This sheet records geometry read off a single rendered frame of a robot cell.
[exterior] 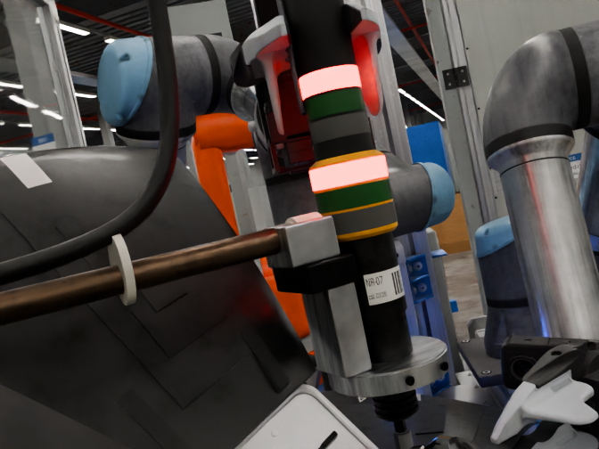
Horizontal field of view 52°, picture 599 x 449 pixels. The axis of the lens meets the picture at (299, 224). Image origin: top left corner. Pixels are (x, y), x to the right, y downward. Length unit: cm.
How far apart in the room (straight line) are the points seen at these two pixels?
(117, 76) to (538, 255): 57
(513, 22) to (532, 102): 155
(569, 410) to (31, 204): 38
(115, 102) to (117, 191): 48
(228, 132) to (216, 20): 75
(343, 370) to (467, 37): 194
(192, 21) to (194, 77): 355
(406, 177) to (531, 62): 19
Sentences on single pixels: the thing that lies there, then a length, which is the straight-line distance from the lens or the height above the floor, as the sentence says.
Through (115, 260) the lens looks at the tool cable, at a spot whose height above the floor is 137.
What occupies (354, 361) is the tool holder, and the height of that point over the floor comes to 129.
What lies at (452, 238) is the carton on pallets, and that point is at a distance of 963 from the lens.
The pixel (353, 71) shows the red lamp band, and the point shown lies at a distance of 35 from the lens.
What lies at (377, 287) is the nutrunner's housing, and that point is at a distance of 34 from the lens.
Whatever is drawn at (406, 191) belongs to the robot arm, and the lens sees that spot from 67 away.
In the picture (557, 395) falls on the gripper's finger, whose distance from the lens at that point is 51.
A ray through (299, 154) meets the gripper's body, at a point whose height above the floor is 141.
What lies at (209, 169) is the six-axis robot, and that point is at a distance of 441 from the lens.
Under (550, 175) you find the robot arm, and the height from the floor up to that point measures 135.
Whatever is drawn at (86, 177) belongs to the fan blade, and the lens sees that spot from 42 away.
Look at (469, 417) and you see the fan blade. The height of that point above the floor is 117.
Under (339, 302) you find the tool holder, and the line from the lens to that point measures 33.
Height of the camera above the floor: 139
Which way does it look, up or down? 3 degrees down
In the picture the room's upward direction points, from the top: 12 degrees counter-clockwise
